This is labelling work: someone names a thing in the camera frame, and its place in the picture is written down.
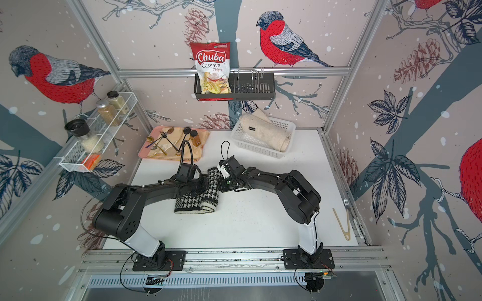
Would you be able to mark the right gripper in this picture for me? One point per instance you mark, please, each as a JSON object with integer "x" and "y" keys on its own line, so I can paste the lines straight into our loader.
{"x": 222, "y": 187}

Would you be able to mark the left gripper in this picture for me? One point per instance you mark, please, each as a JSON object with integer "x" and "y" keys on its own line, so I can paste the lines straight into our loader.
{"x": 204, "y": 182}

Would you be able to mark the black white patterned scarf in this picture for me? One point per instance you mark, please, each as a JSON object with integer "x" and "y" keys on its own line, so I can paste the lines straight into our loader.
{"x": 204, "y": 203}

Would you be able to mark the white plastic basket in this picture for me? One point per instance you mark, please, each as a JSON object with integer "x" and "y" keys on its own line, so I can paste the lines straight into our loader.
{"x": 246, "y": 141}

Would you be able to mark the beige knitted scarf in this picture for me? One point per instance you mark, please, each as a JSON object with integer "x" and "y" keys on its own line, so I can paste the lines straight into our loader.
{"x": 259, "y": 126}

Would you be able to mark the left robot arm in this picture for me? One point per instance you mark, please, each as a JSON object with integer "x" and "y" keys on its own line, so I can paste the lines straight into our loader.
{"x": 120, "y": 215}

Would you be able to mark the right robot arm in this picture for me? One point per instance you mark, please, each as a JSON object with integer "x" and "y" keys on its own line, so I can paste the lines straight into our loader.
{"x": 298, "y": 197}

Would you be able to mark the pink tray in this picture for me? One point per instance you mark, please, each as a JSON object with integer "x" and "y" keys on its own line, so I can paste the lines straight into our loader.
{"x": 143, "y": 151}

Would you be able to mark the beige cloth on tray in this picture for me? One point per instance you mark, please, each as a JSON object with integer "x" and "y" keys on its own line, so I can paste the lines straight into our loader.
{"x": 175, "y": 134}

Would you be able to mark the small amber spice bottle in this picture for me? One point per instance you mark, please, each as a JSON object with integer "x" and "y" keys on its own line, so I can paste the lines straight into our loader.
{"x": 195, "y": 138}

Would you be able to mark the black ladle spoon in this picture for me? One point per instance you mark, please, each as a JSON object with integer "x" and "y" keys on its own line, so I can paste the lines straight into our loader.
{"x": 186, "y": 131}

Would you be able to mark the black gold fork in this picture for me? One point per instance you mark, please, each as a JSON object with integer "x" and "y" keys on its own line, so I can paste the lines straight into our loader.
{"x": 165, "y": 136}

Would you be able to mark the gold spoon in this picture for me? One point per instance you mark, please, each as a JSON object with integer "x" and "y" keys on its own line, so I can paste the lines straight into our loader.
{"x": 154, "y": 144}

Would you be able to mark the small orange box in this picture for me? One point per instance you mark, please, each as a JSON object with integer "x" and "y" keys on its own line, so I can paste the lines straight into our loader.
{"x": 92, "y": 161}

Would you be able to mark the spice jar silver lid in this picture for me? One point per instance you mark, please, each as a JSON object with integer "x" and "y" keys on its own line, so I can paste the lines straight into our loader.
{"x": 108, "y": 113}

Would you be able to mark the large jar black lid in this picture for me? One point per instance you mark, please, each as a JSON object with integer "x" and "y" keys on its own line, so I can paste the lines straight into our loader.
{"x": 89, "y": 141}

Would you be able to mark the spice jar black lid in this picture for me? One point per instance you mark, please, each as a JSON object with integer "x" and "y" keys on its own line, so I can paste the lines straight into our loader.
{"x": 118, "y": 102}

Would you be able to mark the red cassava chips bag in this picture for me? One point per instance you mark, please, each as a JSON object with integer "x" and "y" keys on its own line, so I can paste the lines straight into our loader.
{"x": 212, "y": 61}

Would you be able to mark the beige plastic tongs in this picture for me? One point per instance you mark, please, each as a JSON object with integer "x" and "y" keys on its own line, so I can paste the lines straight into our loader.
{"x": 344, "y": 224}

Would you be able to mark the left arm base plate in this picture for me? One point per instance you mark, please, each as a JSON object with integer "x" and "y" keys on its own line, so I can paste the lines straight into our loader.
{"x": 164, "y": 260}

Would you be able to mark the black wire wall basket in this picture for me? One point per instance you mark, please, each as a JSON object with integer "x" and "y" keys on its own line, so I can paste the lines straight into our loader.
{"x": 239, "y": 86}

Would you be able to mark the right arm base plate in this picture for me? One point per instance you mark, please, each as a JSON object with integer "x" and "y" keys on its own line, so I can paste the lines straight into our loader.
{"x": 298, "y": 259}

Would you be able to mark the white wire wall shelf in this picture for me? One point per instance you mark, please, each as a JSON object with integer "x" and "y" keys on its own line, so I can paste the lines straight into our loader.
{"x": 72, "y": 160}

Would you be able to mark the aluminium front rail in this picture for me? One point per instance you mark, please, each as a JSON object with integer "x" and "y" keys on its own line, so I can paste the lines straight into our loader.
{"x": 226, "y": 260}

